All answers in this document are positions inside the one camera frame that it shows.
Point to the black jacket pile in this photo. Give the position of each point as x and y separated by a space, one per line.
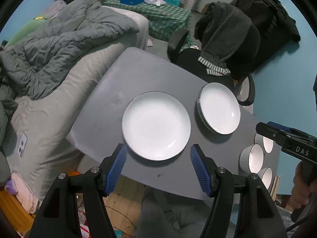
275 26

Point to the bed mattress grey sheet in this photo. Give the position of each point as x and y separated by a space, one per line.
35 144

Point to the white plate black rim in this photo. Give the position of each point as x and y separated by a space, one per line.
218 108

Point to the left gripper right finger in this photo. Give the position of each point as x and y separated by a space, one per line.
217 183

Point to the grey duvet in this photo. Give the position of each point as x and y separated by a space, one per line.
37 64

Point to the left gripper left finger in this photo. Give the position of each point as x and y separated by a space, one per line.
99 182

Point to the person's right hand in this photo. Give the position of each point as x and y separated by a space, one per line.
301 190

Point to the black office chair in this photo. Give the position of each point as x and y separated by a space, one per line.
193 60

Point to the striped grey white cloth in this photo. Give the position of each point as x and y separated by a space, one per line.
212 69

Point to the green checkered tablecloth table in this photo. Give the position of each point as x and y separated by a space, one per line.
163 21

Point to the dark grey hoodie on chair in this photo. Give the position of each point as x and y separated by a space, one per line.
227 34

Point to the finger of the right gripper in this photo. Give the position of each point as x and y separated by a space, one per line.
273 131

